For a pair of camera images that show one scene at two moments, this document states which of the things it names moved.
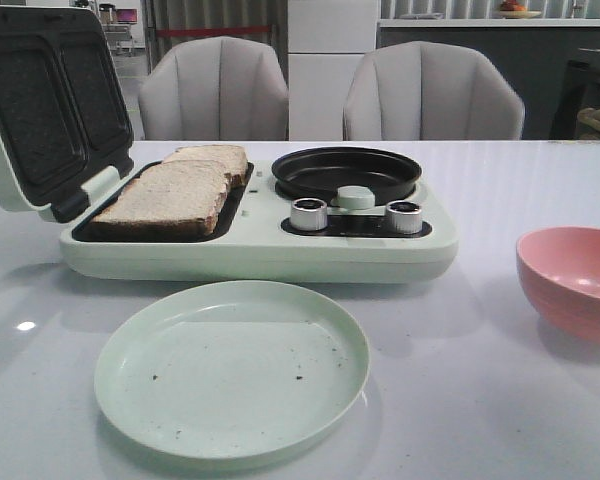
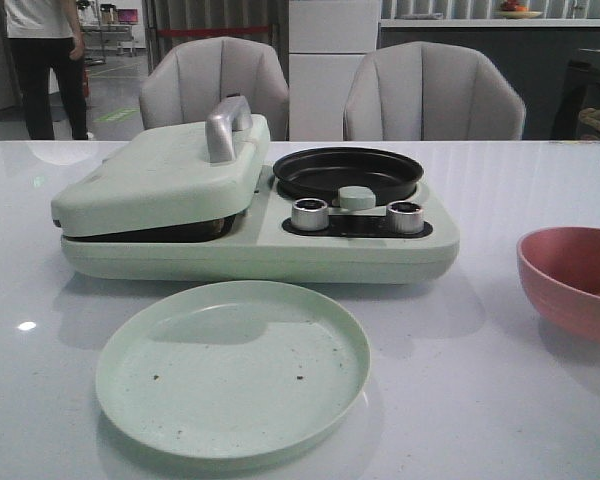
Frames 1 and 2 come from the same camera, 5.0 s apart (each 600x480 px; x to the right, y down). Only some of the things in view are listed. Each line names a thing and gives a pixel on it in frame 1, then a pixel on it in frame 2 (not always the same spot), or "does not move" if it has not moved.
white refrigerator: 326,40 does not move
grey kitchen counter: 531,53 does not move
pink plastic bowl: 572,276 does not move
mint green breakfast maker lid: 54,107 → 171,175
